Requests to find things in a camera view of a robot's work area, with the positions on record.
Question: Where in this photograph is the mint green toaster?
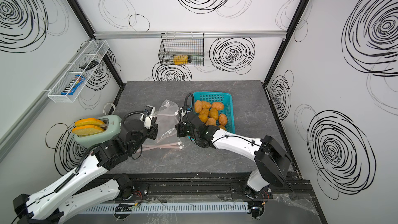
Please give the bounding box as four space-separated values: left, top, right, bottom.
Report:
72 115 121 148

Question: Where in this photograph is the potato right middle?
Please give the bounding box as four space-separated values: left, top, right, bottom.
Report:
218 114 228 126

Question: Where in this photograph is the yellow item in basket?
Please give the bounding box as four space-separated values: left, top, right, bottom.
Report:
173 55 191 65

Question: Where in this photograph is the teal plastic basket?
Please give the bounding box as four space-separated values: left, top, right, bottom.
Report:
193 91 235 133

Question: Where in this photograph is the clear zipper bag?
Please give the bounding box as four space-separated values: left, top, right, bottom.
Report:
143 100 183 151

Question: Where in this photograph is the black remote control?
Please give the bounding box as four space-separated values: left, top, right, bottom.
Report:
79 60 99 71

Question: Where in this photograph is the potato bottom left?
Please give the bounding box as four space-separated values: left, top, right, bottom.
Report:
205 117 217 126

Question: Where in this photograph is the potato large middle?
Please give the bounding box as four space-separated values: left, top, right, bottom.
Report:
198 114 208 123

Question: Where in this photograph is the white slotted cable duct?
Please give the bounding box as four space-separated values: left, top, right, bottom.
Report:
82 202 249 215

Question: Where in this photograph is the potato bagged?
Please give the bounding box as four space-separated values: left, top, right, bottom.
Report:
194 100 203 113
202 101 211 110
199 108 209 116

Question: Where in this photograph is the toast slice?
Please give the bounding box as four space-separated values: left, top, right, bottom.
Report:
75 118 105 127
72 125 105 136

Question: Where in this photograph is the lower toast slice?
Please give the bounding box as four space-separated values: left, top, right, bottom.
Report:
72 125 105 136

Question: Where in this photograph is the potato top right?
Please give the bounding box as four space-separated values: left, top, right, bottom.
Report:
211 102 225 111

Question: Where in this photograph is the white toaster cable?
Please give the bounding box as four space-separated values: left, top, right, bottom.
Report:
103 102 116 116

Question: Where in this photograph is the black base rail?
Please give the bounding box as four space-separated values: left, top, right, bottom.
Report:
78 172 315 199

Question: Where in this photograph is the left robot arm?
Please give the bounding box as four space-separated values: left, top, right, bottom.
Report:
13 117 158 224

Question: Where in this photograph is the white wire shelf basket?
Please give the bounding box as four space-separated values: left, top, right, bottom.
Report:
47 39 110 103

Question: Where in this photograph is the blue candy packet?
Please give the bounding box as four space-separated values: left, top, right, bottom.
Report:
61 75 86 95

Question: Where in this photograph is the potato centre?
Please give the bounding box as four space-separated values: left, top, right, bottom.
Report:
209 108 219 121

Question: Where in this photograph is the black wire wall basket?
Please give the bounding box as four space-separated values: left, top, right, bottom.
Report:
158 32 205 66

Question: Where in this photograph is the upper toast slice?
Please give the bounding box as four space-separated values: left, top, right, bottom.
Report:
75 118 105 127

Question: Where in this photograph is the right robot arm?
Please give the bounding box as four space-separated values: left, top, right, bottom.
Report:
176 111 291 192

